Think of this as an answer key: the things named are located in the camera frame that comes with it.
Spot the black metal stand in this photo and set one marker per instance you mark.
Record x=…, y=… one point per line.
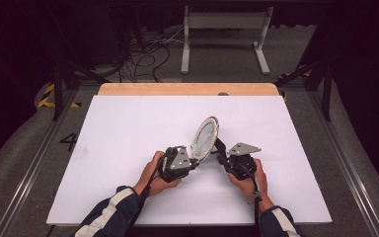
x=59, y=89
x=324, y=79

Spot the oval beaded mirror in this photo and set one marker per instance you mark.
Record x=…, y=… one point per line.
x=204, y=138

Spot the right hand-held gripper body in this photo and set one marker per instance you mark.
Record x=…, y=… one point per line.
x=242, y=161

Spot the person's right hand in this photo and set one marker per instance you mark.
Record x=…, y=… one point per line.
x=250, y=187

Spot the wooden table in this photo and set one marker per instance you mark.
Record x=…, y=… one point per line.
x=164, y=89

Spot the white board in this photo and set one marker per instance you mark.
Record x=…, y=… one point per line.
x=128, y=131

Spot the yellow black floor tape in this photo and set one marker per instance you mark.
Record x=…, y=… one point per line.
x=47, y=98

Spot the person's left hand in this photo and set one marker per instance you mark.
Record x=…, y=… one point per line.
x=154, y=181

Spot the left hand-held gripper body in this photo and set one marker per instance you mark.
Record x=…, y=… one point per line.
x=177, y=164

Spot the white metal stand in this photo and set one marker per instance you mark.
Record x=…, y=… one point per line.
x=225, y=21

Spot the aluminium floor rail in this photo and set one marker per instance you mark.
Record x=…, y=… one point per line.
x=345, y=164
x=29, y=171

